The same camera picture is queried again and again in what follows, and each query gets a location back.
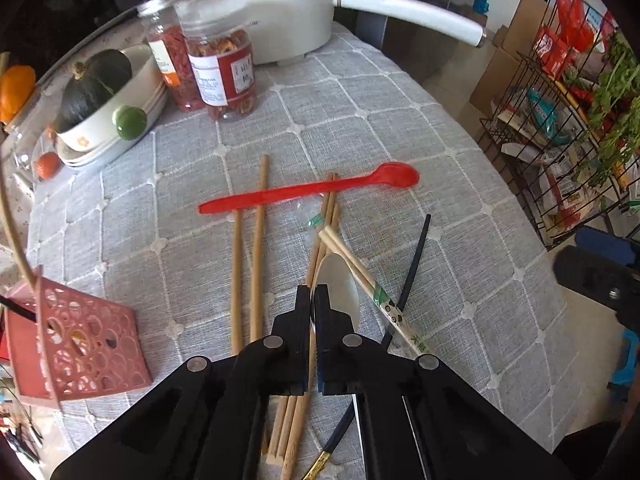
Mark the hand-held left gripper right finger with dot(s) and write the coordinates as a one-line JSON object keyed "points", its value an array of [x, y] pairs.
{"points": [[335, 355]]}

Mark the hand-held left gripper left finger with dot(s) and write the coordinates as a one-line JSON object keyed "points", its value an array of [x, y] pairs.
{"points": [[300, 340]]}

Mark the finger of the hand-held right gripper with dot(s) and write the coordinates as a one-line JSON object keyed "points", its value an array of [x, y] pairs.
{"points": [[607, 242], [585, 275]]}

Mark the bamboo chopstick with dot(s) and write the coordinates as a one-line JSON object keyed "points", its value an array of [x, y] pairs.
{"points": [[14, 240], [316, 260], [334, 220], [236, 285], [259, 260]]}

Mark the disposable chopsticks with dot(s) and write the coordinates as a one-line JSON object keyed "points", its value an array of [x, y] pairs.
{"points": [[360, 276]]}

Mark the black chopstick with gold end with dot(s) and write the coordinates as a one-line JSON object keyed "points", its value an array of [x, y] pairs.
{"points": [[413, 277]]}

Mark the pink perforated utensil basket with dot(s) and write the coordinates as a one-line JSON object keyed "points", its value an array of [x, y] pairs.
{"points": [[127, 340]]}

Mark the red plastic spoon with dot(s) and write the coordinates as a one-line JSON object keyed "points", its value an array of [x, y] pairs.
{"points": [[395, 176]]}

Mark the blue plastic stool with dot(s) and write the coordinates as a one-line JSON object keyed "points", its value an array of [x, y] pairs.
{"points": [[627, 365]]}

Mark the teal packet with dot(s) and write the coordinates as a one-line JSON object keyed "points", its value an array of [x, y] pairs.
{"points": [[542, 110]]}

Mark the green leafy vegetables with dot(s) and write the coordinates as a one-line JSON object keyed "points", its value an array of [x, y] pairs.
{"points": [[615, 90]]}

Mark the brown cardboard box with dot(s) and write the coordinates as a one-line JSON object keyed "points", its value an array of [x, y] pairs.
{"points": [[492, 85], [525, 15]]}

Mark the red snack packet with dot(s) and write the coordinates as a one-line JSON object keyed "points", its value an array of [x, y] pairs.
{"points": [[550, 50]]}

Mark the grey checked tablecloth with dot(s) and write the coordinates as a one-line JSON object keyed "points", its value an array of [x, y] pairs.
{"points": [[400, 125]]}

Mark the red plastic bag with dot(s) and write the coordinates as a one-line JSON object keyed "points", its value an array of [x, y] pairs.
{"points": [[570, 5]]}

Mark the green round ball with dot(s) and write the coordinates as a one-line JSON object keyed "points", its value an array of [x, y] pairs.
{"points": [[130, 122]]}

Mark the clear jar with red label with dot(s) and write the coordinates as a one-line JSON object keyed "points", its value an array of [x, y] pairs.
{"points": [[220, 75]]}

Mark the white bowl with flower print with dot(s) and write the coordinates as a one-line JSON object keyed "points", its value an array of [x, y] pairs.
{"points": [[135, 85]]}

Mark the small orange tangerine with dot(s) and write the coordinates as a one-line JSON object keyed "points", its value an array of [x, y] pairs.
{"points": [[47, 166]]}

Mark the grey refrigerator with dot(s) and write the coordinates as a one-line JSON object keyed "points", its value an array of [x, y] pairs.
{"points": [[382, 30]]}

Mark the clear jar of red berries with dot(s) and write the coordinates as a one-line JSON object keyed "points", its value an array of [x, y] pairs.
{"points": [[167, 60]]}

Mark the white electric pot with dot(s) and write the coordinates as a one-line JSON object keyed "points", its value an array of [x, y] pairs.
{"points": [[290, 15]]}

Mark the dark green squash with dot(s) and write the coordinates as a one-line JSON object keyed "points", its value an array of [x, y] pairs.
{"points": [[95, 85]]}

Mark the large orange fruit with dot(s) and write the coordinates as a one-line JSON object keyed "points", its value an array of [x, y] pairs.
{"points": [[15, 92]]}

